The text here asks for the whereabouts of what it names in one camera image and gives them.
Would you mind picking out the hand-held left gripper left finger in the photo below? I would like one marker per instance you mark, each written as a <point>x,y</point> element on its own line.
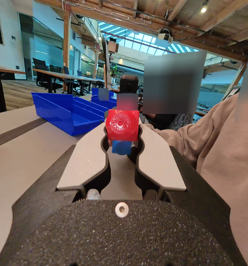
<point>84,164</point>

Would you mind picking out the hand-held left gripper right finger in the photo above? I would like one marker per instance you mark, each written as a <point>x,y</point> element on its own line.
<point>159,164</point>

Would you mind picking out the blue two-stud building block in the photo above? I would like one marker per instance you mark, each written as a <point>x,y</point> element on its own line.
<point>120,147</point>

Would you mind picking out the red toy building block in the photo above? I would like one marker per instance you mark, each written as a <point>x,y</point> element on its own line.
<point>120,124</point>

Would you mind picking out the blue plastic storage bin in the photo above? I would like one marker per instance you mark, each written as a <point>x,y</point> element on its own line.
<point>59,112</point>
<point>103,104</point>
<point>94,91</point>

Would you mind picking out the person's right forearm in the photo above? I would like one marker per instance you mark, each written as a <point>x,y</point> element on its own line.
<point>198,133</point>

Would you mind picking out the white ceiling device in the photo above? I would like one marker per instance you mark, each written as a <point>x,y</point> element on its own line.
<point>165,35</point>

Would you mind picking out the wooden office desk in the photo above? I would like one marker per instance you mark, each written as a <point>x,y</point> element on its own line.
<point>59,74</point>
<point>7,70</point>

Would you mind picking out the person's beige sweater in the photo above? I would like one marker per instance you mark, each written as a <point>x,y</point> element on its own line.
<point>240,197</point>

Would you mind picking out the black office chair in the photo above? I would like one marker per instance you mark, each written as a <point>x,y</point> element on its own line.
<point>41,64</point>

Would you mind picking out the ceiling lamp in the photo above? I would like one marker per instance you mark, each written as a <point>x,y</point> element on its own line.
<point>203,9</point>

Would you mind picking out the wooden post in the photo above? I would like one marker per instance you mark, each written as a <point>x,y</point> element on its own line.
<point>66,41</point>

